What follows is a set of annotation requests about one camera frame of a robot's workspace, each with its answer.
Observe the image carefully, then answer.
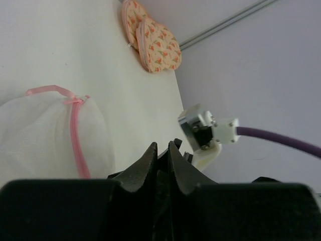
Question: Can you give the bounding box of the floral padded laundry bag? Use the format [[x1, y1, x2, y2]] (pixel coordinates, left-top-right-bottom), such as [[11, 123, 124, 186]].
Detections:
[[121, 1, 182, 73]]

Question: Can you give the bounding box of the right aluminium frame post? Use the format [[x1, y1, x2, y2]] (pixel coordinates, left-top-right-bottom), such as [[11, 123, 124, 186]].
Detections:
[[180, 0, 277, 51]]

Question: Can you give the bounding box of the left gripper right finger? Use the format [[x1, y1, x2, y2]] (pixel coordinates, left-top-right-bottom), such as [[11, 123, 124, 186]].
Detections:
[[168, 142, 320, 240]]

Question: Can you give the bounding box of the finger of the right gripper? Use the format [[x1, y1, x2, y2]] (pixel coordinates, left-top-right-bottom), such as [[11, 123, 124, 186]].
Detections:
[[157, 138, 193, 163]]

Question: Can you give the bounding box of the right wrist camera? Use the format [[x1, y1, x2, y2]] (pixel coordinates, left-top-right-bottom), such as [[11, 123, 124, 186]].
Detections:
[[178, 104, 240, 172]]

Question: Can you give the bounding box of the white mesh laundry bag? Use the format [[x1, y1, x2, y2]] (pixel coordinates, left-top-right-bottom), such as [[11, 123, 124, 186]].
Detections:
[[1, 85, 115, 184]]

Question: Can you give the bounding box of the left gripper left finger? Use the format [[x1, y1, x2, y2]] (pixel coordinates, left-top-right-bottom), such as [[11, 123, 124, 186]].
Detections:
[[1, 143, 157, 240]]

